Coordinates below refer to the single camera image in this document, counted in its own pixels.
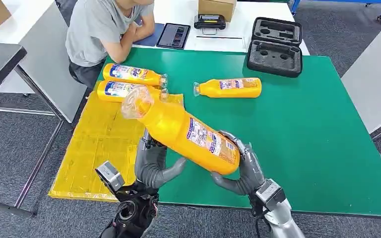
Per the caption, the black handheld device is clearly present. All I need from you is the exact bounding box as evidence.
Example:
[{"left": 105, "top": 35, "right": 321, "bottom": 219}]
[{"left": 193, "top": 14, "right": 226, "bottom": 36}]

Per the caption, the person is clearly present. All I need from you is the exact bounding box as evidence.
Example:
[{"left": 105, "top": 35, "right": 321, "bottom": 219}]
[{"left": 65, "top": 0, "right": 156, "bottom": 89}]

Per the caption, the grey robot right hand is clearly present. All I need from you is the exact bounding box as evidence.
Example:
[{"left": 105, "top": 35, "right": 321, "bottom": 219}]
[{"left": 211, "top": 130, "right": 266, "bottom": 197}]

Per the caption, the blue folder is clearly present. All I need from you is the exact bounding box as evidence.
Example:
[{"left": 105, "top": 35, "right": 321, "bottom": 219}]
[{"left": 132, "top": 22, "right": 166, "bottom": 47}]

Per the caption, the black foam case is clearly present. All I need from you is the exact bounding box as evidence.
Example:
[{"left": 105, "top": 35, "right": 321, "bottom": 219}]
[{"left": 246, "top": 17, "right": 303, "bottom": 79}]

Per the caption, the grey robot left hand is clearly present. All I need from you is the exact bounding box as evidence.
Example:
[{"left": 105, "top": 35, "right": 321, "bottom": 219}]
[{"left": 134, "top": 129, "right": 187, "bottom": 189}]

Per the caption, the yellow sheet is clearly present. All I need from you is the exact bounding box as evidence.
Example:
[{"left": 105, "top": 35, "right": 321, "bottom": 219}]
[{"left": 48, "top": 81, "right": 185, "bottom": 203}]

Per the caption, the pale grey table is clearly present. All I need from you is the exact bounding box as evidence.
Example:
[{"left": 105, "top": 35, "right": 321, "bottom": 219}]
[{"left": 340, "top": 12, "right": 381, "bottom": 162}]

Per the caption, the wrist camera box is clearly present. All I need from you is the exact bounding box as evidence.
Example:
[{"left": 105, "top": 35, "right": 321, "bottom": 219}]
[
  {"left": 95, "top": 161, "right": 126, "bottom": 194},
  {"left": 255, "top": 178, "right": 286, "bottom": 212}
]

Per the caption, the green table mat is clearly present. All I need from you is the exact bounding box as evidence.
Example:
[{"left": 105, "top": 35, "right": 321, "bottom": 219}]
[{"left": 98, "top": 47, "right": 381, "bottom": 219}]

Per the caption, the orange plastic bottle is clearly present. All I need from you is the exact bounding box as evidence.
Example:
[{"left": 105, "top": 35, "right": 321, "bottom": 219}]
[
  {"left": 121, "top": 86, "right": 241, "bottom": 176},
  {"left": 102, "top": 63, "right": 168, "bottom": 88},
  {"left": 193, "top": 77, "right": 262, "bottom": 99},
  {"left": 97, "top": 80, "right": 169, "bottom": 103}
]

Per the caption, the thin black rod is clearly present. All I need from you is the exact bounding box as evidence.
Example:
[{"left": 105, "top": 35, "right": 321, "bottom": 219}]
[{"left": 195, "top": 35, "right": 244, "bottom": 40}]

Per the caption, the blue wheeled cart frame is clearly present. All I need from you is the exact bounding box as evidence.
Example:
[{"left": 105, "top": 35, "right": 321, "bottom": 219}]
[{"left": 290, "top": 0, "right": 381, "bottom": 27}]

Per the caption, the white table with side panel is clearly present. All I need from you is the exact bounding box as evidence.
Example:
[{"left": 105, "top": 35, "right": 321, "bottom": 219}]
[{"left": 0, "top": 0, "right": 89, "bottom": 124}]

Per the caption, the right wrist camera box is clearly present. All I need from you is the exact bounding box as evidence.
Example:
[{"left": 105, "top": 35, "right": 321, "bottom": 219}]
[{"left": 255, "top": 178, "right": 286, "bottom": 212}]

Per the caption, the black tablet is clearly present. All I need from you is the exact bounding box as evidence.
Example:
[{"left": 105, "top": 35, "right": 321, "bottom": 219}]
[{"left": 156, "top": 23, "right": 191, "bottom": 50}]

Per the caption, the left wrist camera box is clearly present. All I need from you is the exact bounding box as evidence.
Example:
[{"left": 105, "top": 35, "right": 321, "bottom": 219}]
[{"left": 95, "top": 161, "right": 126, "bottom": 194}]

